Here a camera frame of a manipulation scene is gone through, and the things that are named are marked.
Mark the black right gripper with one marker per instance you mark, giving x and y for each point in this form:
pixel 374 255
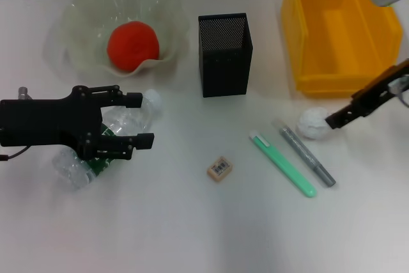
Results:
pixel 380 90

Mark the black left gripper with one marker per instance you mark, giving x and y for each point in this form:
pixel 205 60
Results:
pixel 48 122

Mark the clear green-label water bottle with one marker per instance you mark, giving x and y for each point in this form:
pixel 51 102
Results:
pixel 128 121

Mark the white paper ball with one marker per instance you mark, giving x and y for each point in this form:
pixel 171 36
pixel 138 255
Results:
pixel 311 124

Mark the silver marker pen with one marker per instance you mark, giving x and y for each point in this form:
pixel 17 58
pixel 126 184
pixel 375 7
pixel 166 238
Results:
pixel 303 153

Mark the green pen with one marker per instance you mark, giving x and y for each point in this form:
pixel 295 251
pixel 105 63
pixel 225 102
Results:
pixel 281 161

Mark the beige eraser with barcode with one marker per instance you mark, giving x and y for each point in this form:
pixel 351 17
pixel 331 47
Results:
pixel 219 169

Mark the red round ball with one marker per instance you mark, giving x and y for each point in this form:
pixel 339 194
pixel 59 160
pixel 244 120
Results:
pixel 132 46

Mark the black mesh pen holder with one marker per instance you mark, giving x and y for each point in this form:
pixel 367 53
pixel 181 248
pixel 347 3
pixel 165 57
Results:
pixel 223 65

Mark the clear wavy glass fruit plate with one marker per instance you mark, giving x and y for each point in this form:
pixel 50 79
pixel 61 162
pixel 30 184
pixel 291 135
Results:
pixel 80 14

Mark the yellow plastic bin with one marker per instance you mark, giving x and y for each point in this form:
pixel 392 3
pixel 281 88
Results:
pixel 338 39

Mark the left gripper silver connector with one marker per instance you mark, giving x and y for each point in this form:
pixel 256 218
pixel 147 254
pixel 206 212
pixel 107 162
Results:
pixel 25 92

